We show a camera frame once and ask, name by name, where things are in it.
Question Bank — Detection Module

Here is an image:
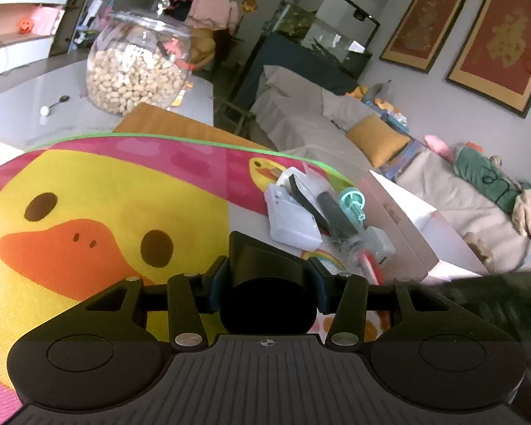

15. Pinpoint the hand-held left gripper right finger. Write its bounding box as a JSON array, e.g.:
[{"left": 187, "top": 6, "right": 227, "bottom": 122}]
[{"left": 309, "top": 257, "right": 452, "bottom": 351}]

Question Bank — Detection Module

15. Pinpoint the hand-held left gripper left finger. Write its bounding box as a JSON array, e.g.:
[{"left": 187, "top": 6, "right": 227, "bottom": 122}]
[{"left": 83, "top": 256, "right": 231, "bottom": 351}]

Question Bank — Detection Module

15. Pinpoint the white cardboard box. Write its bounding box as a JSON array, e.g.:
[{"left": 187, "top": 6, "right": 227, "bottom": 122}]
[{"left": 367, "top": 169, "right": 492, "bottom": 285}]

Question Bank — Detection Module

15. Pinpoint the white power adapter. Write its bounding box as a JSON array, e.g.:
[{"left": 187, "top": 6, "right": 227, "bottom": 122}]
[{"left": 363, "top": 226, "right": 396, "bottom": 266}]

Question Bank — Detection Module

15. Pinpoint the dark grey cylinder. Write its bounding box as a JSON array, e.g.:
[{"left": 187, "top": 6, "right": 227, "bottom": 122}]
[{"left": 316, "top": 191, "right": 359, "bottom": 240}]

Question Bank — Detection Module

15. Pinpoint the white plastic case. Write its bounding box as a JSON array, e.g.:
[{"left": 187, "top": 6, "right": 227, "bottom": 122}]
[{"left": 264, "top": 183, "right": 324, "bottom": 249}]

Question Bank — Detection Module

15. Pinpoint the black flat strip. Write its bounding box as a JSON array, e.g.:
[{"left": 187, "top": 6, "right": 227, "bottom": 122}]
[{"left": 287, "top": 175, "right": 330, "bottom": 231}]

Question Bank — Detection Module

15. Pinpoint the teal plastic spool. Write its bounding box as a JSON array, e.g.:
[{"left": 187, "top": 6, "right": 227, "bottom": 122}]
[{"left": 338, "top": 187, "right": 368, "bottom": 224}]

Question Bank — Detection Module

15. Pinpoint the duck print mat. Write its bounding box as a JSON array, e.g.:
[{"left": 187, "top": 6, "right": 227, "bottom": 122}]
[{"left": 0, "top": 134, "right": 381, "bottom": 425}]

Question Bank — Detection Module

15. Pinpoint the yellow cushion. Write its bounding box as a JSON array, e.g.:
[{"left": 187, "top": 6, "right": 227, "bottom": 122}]
[{"left": 346, "top": 113, "right": 411, "bottom": 168}]

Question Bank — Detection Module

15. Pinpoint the brown teddy bear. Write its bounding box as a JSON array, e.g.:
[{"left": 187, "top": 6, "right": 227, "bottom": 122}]
[{"left": 464, "top": 230, "right": 501, "bottom": 271}]

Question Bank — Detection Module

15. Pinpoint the beige covered sofa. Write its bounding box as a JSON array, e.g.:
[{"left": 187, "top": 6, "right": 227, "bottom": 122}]
[{"left": 250, "top": 66, "right": 531, "bottom": 275}]

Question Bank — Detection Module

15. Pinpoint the pink plush toy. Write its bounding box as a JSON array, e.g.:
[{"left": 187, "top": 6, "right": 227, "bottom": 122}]
[{"left": 424, "top": 134, "right": 454, "bottom": 160}]

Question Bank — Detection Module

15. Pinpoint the green plush toy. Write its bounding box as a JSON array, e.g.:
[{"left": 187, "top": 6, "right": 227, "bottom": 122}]
[{"left": 452, "top": 142, "right": 531, "bottom": 213}]

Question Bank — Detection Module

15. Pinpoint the dark blue cabinet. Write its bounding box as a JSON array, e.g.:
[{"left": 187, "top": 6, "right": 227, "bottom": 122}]
[{"left": 236, "top": 32, "right": 359, "bottom": 111}]

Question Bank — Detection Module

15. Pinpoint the glass jar of peanuts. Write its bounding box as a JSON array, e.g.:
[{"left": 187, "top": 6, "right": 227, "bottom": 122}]
[{"left": 85, "top": 0, "right": 193, "bottom": 117}]

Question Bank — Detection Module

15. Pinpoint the metal spoon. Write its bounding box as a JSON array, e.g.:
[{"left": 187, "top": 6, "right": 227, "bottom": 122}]
[{"left": 40, "top": 95, "right": 70, "bottom": 117}]

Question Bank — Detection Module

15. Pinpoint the glass fish tank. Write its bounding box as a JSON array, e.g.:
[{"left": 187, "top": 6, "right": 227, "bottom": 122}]
[{"left": 272, "top": 0, "right": 380, "bottom": 78}]

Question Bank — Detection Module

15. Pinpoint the pink clothing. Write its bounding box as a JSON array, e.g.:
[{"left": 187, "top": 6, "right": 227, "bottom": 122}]
[{"left": 190, "top": 0, "right": 240, "bottom": 29}]

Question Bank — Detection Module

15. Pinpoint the red framed picture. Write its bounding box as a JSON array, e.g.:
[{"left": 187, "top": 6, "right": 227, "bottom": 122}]
[
  {"left": 379, "top": 0, "right": 473, "bottom": 74},
  {"left": 446, "top": 0, "right": 531, "bottom": 119}
]

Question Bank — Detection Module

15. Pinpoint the dark pink spotted cloth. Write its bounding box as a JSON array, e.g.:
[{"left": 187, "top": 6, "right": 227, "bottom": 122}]
[{"left": 168, "top": 0, "right": 200, "bottom": 21}]

